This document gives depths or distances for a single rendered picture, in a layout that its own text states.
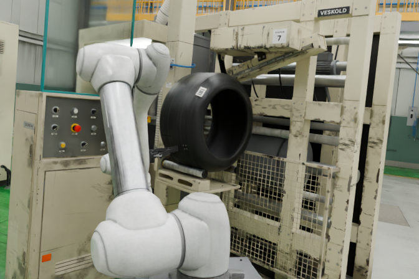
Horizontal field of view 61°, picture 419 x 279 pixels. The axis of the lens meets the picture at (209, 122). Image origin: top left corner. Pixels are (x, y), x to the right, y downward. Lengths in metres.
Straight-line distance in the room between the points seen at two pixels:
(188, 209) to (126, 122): 0.32
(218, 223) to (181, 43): 1.44
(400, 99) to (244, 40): 9.23
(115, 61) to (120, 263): 0.62
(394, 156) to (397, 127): 0.78
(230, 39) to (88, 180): 1.23
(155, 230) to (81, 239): 1.42
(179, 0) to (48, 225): 1.52
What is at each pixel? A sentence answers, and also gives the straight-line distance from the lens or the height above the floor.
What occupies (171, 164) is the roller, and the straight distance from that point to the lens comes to 2.12.
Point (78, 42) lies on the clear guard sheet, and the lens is 2.20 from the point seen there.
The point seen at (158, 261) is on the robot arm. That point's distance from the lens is 0.98.
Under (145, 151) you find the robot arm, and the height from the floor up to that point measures 1.07.
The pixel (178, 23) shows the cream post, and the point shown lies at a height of 1.76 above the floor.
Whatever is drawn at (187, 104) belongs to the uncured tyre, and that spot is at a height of 1.27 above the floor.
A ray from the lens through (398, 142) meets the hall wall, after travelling 11.15.
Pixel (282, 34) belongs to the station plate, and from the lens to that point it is 2.08.
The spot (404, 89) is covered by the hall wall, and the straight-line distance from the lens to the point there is 11.24.
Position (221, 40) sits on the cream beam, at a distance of 2.35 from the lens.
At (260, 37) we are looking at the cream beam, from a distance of 2.16.
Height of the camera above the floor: 1.29
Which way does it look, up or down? 3 degrees down
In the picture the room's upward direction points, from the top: 5 degrees clockwise
